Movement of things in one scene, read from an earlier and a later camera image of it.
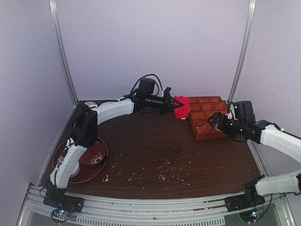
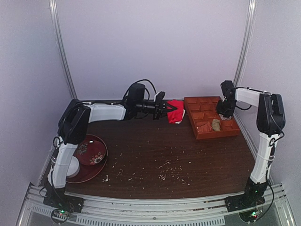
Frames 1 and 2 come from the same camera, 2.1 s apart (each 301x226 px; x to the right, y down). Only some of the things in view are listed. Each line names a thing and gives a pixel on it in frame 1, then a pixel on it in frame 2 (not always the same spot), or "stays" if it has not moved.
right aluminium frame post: (246, 44) stays
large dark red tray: (86, 173) stays
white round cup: (75, 170) stays
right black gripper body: (221, 121) → (225, 112)
